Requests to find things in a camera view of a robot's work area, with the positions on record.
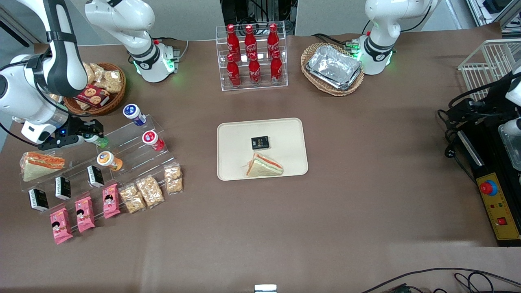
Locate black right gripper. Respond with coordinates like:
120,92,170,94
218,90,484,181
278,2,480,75
39,119,105,150

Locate orange gum bottle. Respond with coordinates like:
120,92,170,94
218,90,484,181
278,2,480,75
96,151,123,171

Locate blue gum bottle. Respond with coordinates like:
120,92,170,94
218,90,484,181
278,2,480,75
123,103,147,126

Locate red gum bottle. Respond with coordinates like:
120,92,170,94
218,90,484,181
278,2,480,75
142,130,165,152

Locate cream plastic tray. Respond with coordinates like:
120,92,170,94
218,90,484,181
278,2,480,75
217,118,309,181

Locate aluminium foil tray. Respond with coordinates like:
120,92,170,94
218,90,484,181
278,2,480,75
305,45,363,91

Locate red cookie box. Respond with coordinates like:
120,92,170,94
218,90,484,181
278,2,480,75
75,85,110,108

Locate clear acrylic stepped stand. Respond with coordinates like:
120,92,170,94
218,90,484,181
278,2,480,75
94,115,175,184
18,153,107,222

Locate dark brown wicker basket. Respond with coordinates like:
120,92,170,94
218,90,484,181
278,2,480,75
63,62,127,116

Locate wrapped triangle sandwich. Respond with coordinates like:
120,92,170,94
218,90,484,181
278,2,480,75
245,153,284,178
20,151,66,182

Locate pink cartoon snack pack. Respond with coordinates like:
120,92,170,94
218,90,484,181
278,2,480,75
75,196,96,233
103,184,121,219
50,208,74,245

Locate red cola bottle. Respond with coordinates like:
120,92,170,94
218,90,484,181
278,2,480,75
248,53,262,86
270,50,283,84
226,54,241,88
244,25,258,57
226,24,241,57
267,23,280,55

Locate clear acrylic bottle rack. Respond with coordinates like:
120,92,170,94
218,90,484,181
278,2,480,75
216,21,288,92

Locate dark background equipment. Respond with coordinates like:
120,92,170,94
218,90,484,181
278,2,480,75
220,0,298,35

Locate light brown wicker basket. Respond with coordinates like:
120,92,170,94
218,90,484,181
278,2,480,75
300,42,365,97

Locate yellow control box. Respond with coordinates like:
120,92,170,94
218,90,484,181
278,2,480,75
475,173,521,247

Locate clear plastic container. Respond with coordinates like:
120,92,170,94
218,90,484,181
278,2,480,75
497,122,521,171

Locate white robot part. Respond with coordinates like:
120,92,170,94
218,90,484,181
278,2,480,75
505,61,521,137

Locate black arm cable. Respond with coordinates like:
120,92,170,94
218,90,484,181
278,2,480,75
0,53,88,147

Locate black arm base cables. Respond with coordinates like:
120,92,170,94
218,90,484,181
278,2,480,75
311,33,367,51

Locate long black cable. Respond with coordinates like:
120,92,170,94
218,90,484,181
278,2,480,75
360,267,521,293

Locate white wire basket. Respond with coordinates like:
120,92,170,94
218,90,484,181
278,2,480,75
458,39,521,102

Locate black equipment with cables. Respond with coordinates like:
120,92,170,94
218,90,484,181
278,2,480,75
438,71,521,179

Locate looped black cable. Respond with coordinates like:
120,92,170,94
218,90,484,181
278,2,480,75
454,272,495,293

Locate metal shelf frame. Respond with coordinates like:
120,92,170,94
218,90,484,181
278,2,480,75
466,0,521,33

